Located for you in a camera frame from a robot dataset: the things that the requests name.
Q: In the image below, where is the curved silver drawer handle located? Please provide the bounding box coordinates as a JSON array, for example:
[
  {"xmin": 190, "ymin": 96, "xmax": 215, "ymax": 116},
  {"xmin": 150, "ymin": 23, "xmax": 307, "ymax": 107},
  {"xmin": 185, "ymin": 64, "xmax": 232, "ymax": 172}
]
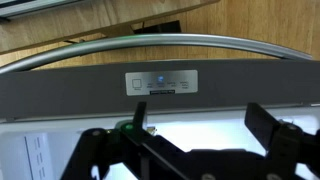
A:
[{"xmin": 0, "ymin": 33, "xmax": 312, "ymax": 74}]

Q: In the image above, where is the wooden furniture piece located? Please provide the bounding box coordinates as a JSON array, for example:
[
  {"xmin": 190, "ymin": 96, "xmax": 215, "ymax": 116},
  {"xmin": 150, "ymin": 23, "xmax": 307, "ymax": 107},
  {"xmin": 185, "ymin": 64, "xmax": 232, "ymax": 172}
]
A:
[{"xmin": 0, "ymin": 0, "xmax": 220, "ymax": 54}]

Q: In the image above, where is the grey freezer drawer front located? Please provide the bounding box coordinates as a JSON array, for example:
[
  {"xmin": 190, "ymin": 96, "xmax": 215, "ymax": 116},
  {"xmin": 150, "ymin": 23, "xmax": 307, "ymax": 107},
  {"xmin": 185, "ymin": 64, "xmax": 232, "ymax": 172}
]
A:
[{"xmin": 0, "ymin": 59, "xmax": 320, "ymax": 120}]

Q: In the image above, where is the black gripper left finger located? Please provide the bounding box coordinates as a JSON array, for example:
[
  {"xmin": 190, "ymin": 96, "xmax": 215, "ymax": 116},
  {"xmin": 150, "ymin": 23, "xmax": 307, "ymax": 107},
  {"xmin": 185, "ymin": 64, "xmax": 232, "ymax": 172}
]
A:
[{"xmin": 120, "ymin": 102, "xmax": 154, "ymax": 144}]

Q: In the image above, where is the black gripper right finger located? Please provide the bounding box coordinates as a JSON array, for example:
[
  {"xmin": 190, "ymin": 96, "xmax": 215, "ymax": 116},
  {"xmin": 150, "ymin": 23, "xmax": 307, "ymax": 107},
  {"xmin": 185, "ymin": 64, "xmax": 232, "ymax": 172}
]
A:
[{"xmin": 244, "ymin": 103, "xmax": 302, "ymax": 157}]

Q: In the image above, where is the silver control panel label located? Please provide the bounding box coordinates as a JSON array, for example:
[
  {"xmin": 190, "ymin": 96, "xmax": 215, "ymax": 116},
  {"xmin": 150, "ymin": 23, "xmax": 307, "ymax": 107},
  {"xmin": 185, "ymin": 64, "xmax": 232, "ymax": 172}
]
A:
[{"xmin": 125, "ymin": 70, "xmax": 198, "ymax": 96}]

